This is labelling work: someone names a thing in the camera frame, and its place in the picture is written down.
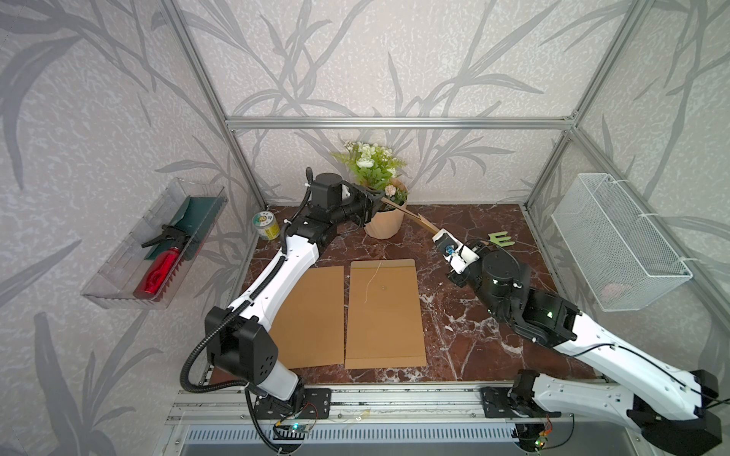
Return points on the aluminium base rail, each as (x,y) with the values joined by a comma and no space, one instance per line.
(454,402)

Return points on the brown file bag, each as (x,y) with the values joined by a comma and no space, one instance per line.
(309,329)
(419,219)
(384,327)

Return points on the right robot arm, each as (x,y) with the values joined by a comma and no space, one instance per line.
(671,408)

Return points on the green plant white flowers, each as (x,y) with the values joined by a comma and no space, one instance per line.
(376,171)

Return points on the dark green cloth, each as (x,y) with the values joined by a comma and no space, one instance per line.
(188,229)

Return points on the clear plastic wall tray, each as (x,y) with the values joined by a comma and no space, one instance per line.
(113,285)

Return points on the pink flower pot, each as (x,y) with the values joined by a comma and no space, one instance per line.
(387,221)

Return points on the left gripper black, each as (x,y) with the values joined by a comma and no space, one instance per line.
(366,201)

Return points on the green garden fork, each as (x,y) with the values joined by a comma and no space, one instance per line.
(499,239)

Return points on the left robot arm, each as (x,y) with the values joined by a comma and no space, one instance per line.
(237,350)

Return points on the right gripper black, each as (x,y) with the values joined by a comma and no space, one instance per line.
(456,278)

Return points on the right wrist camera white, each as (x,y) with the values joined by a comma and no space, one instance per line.
(458,256)

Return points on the white wire mesh basket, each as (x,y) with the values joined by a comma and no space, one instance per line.
(626,261)

